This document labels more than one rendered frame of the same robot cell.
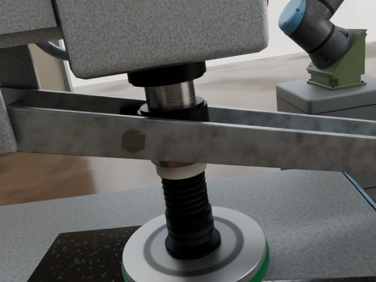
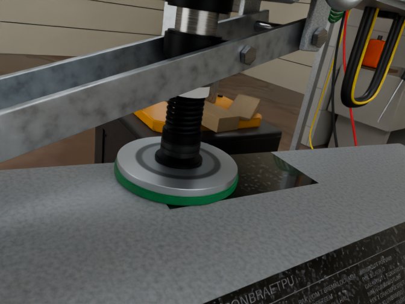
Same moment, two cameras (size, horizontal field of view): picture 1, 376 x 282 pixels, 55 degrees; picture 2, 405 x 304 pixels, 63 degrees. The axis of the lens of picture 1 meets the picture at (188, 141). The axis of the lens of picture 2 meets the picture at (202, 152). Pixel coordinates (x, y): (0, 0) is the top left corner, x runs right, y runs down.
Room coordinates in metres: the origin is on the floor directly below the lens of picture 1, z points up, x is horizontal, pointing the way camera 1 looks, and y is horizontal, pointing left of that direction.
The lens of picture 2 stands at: (0.91, -0.28, 1.14)
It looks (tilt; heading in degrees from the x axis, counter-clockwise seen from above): 23 degrees down; 142
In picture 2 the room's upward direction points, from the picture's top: 9 degrees clockwise
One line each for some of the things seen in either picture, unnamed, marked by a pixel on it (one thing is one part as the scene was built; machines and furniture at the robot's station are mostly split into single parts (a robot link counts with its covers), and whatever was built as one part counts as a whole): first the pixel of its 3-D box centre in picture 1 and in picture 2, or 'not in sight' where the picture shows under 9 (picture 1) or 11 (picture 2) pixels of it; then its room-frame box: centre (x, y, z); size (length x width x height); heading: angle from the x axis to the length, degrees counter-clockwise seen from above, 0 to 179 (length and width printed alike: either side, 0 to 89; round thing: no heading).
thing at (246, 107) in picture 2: not in sight; (243, 107); (-0.05, 0.64, 0.80); 0.20 x 0.10 x 0.05; 127
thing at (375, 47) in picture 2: not in sight; (381, 53); (-0.91, 3.19, 1.00); 0.50 x 0.22 x 0.33; 93
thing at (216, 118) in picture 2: not in sight; (209, 114); (0.01, 0.42, 0.81); 0.20 x 0.10 x 0.05; 5
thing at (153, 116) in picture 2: not in sight; (185, 104); (-0.23, 0.48, 0.76); 0.49 x 0.49 x 0.05; 87
